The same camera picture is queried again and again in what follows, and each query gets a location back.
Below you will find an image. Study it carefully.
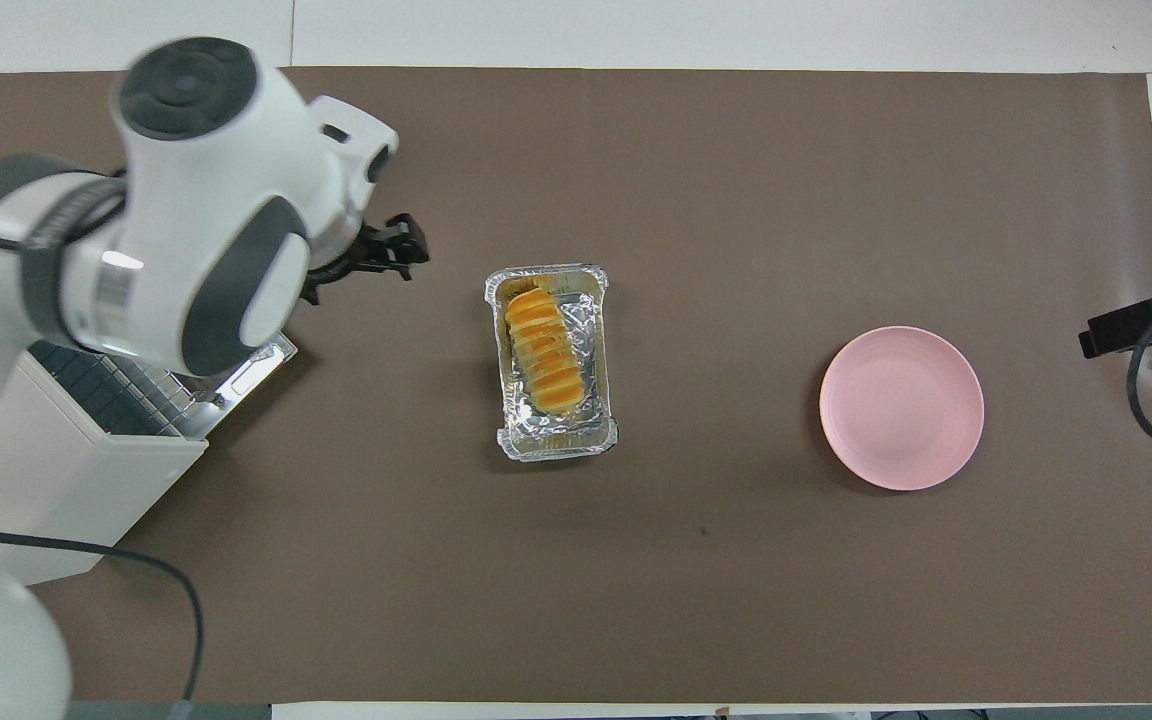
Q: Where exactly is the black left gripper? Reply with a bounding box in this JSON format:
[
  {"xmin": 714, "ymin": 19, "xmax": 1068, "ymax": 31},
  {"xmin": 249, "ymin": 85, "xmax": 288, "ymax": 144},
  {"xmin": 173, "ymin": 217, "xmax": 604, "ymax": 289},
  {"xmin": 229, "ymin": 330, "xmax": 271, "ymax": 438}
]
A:
[{"xmin": 302, "ymin": 212, "xmax": 431, "ymax": 307}]

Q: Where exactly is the yellow striped bread loaf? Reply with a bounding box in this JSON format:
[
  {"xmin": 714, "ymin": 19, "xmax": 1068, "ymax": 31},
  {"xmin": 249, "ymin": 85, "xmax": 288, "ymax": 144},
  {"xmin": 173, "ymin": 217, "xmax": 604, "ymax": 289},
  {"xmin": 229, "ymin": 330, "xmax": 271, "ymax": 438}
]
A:
[{"xmin": 503, "ymin": 285, "xmax": 586, "ymax": 414}]

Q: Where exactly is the aluminium foil tray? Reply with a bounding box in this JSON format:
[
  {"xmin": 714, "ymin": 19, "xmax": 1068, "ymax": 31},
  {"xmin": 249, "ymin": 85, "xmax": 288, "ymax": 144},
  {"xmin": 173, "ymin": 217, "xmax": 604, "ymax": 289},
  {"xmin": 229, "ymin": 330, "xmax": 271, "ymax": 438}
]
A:
[{"xmin": 483, "ymin": 263, "xmax": 620, "ymax": 463}]

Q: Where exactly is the glass oven door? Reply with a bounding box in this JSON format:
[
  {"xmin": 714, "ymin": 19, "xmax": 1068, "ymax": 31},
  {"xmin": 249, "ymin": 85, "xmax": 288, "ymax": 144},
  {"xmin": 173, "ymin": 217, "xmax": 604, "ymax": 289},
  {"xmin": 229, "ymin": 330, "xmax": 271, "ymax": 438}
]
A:
[{"xmin": 204, "ymin": 333, "xmax": 298, "ymax": 413}]

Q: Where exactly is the white toaster oven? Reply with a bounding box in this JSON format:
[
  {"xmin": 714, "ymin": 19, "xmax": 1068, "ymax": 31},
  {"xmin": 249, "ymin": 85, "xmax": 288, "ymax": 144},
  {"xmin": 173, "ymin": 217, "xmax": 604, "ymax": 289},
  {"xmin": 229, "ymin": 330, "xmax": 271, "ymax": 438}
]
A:
[{"xmin": 0, "ymin": 335, "xmax": 298, "ymax": 587}]

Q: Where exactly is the pink round plate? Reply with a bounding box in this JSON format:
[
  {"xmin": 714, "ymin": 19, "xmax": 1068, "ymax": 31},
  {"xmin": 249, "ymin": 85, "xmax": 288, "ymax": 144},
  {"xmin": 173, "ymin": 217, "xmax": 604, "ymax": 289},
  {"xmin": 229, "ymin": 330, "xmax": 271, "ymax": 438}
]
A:
[{"xmin": 819, "ymin": 326, "xmax": 986, "ymax": 492}]

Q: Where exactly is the brown table mat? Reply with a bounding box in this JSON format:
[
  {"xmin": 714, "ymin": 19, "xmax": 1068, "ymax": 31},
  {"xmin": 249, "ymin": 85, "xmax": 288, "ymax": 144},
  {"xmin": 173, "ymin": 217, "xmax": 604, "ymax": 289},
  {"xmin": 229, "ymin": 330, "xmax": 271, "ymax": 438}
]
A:
[{"xmin": 0, "ymin": 66, "xmax": 1152, "ymax": 705}]

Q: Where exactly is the metal oven wire rack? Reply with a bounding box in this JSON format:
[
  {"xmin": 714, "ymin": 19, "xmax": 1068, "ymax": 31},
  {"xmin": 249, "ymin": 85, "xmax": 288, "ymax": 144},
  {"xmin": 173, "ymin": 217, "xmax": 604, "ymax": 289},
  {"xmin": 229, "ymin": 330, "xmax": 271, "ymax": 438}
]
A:
[{"xmin": 28, "ymin": 340, "xmax": 209, "ymax": 441}]

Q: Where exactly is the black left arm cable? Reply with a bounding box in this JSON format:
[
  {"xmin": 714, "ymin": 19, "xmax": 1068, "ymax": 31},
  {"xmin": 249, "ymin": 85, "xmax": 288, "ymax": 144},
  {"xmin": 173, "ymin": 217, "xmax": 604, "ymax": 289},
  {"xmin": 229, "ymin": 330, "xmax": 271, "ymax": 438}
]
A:
[{"xmin": 0, "ymin": 519, "xmax": 206, "ymax": 703}]

